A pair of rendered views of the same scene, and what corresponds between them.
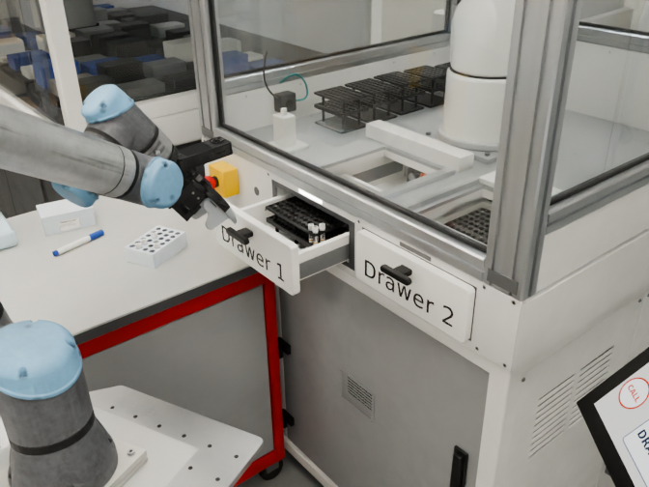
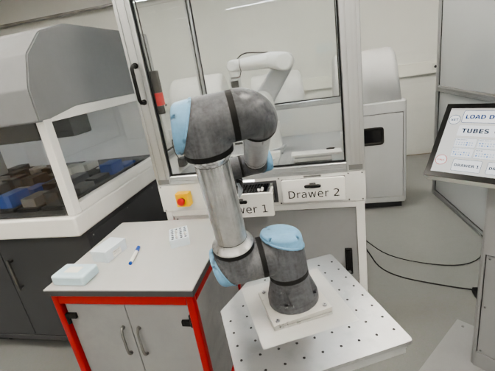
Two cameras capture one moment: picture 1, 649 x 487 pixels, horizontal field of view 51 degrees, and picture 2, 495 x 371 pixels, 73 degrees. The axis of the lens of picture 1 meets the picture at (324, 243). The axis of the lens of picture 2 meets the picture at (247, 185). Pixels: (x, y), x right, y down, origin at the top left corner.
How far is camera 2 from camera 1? 99 cm
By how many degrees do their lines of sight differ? 36
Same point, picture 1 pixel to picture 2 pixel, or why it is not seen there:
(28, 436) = (300, 270)
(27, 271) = (127, 275)
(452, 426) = (341, 241)
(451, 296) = (336, 182)
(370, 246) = (290, 184)
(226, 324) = not seen: hidden behind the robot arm
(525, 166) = (357, 121)
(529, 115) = (355, 103)
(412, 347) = (314, 219)
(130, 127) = not seen: hidden behind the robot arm
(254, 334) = not seen: hidden behind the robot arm
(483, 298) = (348, 177)
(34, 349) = (286, 230)
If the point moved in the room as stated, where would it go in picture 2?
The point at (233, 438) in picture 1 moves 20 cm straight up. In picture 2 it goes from (321, 259) to (317, 209)
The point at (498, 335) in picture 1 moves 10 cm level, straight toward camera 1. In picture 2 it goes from (358, 188) to (373, 194)
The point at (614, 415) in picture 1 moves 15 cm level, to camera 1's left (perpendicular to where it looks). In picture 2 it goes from (440, 167) to (423, 179)
